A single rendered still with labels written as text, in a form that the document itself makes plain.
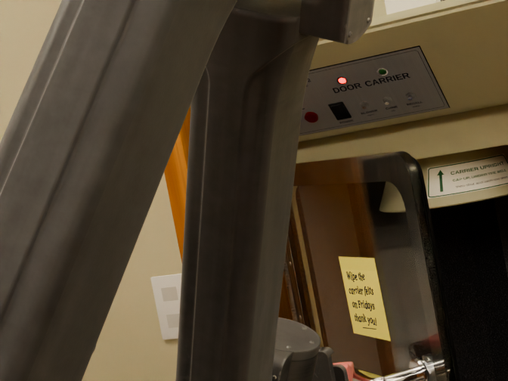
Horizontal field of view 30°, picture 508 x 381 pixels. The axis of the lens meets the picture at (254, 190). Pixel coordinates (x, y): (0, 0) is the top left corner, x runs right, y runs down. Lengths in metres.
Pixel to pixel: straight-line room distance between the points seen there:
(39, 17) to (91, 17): 1.44
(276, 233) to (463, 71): 0.43
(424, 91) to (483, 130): 0.08
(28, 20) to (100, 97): 1.47
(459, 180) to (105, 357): 0.97
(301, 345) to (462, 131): 0.38
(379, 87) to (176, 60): 0.59
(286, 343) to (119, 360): 1.14
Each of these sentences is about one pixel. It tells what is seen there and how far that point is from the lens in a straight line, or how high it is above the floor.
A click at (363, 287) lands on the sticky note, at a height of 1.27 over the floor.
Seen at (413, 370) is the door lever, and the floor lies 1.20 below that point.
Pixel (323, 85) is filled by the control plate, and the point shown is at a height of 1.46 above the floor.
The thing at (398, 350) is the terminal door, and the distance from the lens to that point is 0.86.
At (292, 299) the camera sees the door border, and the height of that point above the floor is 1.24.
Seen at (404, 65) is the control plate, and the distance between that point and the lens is 0.91.
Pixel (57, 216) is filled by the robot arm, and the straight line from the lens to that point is 0.33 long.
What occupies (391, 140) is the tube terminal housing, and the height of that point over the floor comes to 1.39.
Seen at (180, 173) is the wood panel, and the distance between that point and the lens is 1.01.
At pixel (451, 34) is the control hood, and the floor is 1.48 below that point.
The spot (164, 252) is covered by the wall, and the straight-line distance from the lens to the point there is 1.68.
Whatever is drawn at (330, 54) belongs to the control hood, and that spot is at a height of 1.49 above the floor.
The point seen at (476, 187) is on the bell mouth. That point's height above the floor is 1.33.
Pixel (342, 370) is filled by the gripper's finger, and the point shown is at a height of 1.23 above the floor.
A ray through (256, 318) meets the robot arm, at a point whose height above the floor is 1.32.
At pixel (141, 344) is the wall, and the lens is 1.75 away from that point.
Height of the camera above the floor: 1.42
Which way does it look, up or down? 3 degrees down
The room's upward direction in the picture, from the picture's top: 11 degrees counter-clockwise
